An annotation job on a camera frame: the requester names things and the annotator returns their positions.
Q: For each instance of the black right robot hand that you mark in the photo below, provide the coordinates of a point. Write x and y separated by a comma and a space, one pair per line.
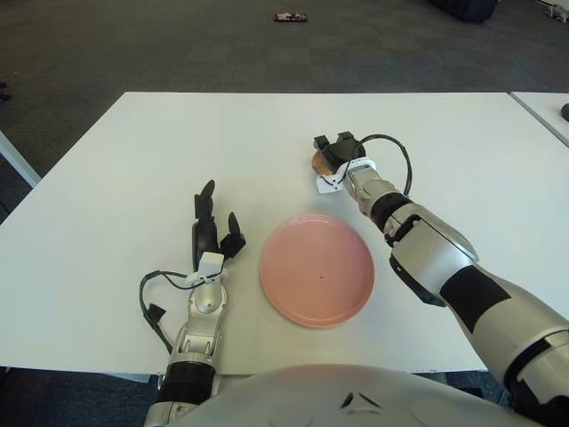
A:
347, 149

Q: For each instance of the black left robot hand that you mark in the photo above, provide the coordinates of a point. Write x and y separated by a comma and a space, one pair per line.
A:
204, 238

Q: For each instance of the red yellow apple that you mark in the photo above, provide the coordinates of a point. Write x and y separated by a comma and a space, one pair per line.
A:
319, 162

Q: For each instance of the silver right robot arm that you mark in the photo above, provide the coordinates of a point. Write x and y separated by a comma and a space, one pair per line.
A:
431, 253

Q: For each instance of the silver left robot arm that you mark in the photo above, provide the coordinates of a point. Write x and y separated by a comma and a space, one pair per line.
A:
206, 302

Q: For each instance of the pink round plate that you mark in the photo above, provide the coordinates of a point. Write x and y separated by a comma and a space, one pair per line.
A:
316, 271

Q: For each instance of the small black red floor object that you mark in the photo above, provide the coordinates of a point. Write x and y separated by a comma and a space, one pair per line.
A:
290, 17

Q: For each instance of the silver robot torso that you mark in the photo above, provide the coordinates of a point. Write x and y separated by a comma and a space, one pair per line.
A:
289, 396

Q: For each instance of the dark blue bulky object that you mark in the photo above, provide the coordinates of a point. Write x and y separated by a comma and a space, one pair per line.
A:
467, 9

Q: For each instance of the white neighbouring table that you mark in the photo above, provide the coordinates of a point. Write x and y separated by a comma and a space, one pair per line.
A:
18, 164
547, 109

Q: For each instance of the black chair caster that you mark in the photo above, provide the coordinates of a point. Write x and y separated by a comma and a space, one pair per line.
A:
3, 91

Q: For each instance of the small grey floor toy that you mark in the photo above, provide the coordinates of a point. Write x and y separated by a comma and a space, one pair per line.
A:
556, 12

